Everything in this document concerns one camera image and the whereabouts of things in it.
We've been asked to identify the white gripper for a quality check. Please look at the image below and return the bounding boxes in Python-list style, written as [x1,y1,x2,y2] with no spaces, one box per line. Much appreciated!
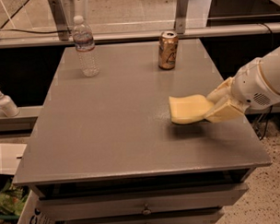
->
[204,56,280,123]

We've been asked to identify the yellow sponge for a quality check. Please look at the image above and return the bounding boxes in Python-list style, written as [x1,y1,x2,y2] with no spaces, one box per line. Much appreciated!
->
[169,94,215,124]

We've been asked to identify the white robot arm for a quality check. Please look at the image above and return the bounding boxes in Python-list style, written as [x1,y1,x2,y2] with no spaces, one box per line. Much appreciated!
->
[204,47,280,123]

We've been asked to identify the orange soda can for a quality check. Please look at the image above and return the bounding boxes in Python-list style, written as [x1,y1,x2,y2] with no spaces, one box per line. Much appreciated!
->
[158,30,179,70]

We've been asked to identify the grey drawer cabinet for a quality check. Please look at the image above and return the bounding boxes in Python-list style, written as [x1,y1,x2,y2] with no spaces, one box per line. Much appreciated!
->
[6,36,275,224]

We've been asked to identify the lower drawer with knob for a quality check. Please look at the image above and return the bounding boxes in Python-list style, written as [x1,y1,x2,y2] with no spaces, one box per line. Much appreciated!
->
[65,208,224,224]

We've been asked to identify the drawer with knob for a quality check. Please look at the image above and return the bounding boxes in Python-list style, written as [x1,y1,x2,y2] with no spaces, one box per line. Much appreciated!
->
[65,208,224,224]
[37,183,249,221]

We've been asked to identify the clear plastic water bottle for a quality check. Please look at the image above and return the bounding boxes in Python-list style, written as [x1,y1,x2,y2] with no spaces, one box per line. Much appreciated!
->
[72,16,99,77]

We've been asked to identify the upper drawer with knob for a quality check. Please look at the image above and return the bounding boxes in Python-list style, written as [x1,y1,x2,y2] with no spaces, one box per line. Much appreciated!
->
[37,183,249,221]

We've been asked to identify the white pump dispenser bottle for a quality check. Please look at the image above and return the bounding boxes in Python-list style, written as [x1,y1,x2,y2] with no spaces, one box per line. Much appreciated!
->
[0,91,19,117]

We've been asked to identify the white cardboard box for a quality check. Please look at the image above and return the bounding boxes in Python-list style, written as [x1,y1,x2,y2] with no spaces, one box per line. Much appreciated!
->
[17,192,54,224]

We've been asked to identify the green snack bag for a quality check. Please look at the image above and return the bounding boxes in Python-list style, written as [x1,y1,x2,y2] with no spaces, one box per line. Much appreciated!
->
[0,179,29,216]

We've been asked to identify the black cable on floor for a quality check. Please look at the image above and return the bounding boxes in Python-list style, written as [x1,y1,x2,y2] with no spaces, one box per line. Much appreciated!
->
[249,20,278,141]

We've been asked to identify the metal rail frame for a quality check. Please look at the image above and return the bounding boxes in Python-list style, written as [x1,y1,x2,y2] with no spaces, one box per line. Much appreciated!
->
[0,0,280,49]

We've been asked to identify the black cable behind table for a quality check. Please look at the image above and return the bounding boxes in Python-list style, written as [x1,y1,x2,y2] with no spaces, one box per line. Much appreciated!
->
[0,25,74,38]

